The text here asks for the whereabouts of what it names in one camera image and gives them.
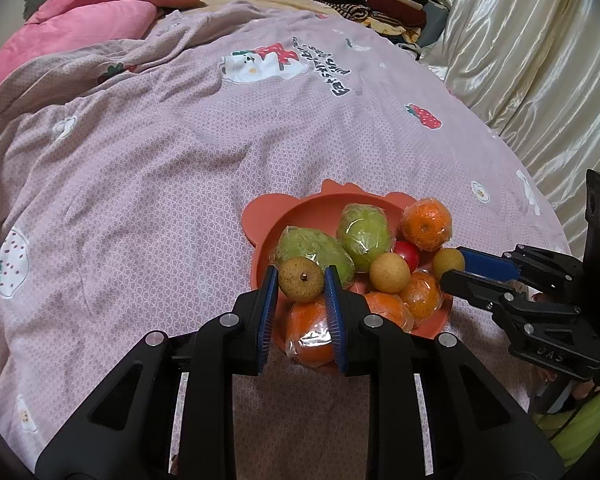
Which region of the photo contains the red tomato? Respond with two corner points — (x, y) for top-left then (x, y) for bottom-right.
(392, 240), (420, 272)

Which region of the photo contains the small green fruit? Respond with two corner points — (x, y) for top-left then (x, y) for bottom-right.
(336, 203), (394, 273)

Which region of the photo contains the cream satin curtain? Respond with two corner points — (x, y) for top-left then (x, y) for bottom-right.
(425, 0), (600, 256)

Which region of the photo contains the small brown longan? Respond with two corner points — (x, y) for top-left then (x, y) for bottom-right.
(368, 252), (411, 294)

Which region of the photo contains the green sleeve forearm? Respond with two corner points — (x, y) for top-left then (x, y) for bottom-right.
(532, 390), (600, 469)

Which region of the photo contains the purple strawberry bear blanket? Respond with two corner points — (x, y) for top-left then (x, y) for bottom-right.
(0, 2), (568, 465)

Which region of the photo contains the pink quilt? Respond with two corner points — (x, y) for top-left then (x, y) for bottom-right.
(0, 0), (199, 84)

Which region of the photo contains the small orange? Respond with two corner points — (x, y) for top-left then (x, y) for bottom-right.
(400, 197), (452, 252)

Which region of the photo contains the right hand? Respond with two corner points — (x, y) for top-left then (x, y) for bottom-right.
(535, 367), (600, 400)

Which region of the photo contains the large green fruit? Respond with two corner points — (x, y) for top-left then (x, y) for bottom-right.
(270, 226), (355, 287)

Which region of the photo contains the orange bear-shaped plate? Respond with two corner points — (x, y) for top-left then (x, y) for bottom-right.
(242, 179), (453, 370)

